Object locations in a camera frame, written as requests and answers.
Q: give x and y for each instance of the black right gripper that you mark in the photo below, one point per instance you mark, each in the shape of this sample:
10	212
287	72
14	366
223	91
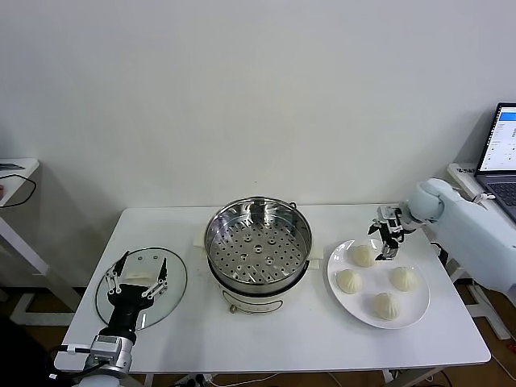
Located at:
392	231

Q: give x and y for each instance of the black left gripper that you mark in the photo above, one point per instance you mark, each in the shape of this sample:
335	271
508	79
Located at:
127	304

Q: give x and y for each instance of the white steamed baozi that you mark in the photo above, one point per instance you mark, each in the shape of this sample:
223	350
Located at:
405	278
350	281
386	305
363	256

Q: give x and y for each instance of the round glass pot lid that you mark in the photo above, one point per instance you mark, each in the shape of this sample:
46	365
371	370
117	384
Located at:
175	278

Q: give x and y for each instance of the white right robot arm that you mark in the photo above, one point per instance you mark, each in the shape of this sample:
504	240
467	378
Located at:
463	234

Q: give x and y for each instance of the perforated steel steamer basket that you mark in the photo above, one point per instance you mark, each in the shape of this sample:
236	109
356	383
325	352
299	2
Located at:
258	258

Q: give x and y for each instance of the white round plate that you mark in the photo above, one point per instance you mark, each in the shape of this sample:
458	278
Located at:
363	308

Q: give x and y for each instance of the white laptop side table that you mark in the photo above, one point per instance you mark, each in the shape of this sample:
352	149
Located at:
459	175

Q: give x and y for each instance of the white power strip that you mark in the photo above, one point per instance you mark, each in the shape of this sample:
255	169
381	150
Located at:
197	381

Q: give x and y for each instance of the person in dark clothes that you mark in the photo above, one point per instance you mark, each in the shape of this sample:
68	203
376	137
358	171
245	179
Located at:
16	354

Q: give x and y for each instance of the open grey laptop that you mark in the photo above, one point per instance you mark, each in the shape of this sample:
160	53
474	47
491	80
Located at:
500	137

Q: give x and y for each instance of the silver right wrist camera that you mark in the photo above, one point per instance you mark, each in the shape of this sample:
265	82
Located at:
390	212

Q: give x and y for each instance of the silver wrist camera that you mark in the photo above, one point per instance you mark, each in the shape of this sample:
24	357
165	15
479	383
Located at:
390	212
105	348

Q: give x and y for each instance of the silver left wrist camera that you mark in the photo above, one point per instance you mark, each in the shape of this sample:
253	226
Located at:
105	348

